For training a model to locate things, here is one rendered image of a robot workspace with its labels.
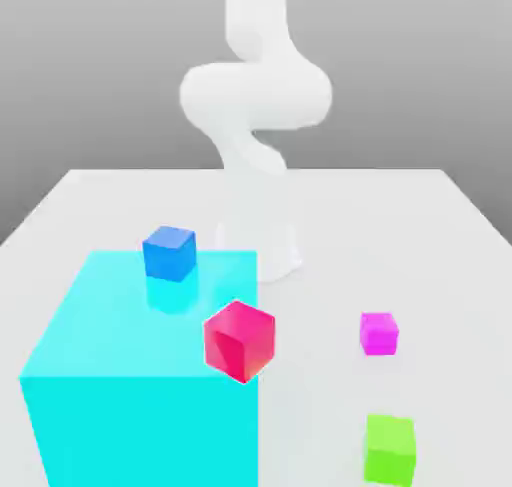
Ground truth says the small blue cube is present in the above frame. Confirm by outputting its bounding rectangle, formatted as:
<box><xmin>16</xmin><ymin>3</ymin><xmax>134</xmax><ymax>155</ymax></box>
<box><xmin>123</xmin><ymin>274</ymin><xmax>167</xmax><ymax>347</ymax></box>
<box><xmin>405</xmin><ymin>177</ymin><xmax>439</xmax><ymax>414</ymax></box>
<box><xmin>142</xmin><ymin>225</ymin><xmax>198</xmax><ymax>283</ymax></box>

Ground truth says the small red cube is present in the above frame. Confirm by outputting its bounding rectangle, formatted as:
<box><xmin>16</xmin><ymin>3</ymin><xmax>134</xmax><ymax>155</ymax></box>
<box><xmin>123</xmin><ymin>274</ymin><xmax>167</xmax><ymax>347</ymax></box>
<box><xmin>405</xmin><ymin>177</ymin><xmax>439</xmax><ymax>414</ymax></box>
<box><xmin>203</xmin><ymin>299</ymin><xmax>277</xmax><ymax>385</ymax></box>

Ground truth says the small magenta cube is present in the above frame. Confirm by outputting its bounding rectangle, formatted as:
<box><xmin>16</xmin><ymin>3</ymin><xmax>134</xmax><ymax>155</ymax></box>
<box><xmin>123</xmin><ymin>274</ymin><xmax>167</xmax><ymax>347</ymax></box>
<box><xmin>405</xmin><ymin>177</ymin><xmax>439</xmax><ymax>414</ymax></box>
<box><xmin>359</xmin><ymin>311</ymin><xmax>400</xmax><ymax>357</ymax></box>

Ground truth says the small green cube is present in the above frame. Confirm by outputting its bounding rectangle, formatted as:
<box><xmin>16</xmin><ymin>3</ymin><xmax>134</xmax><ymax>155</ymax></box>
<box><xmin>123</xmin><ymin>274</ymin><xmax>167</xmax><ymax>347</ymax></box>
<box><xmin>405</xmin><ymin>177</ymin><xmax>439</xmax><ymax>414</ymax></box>
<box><xmin>363</xmin><ymin>413</ymin><xmax>417</xmax><ymax>487</ymax></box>

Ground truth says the large cyan box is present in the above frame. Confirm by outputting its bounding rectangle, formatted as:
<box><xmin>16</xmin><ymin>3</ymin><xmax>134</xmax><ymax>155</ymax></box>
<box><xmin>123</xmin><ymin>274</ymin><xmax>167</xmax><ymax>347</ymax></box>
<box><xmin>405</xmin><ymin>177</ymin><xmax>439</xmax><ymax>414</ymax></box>
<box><xmin>18</xmin><ymin>249</ymin><xmax>259</xmax><ymax>487</ymax></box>

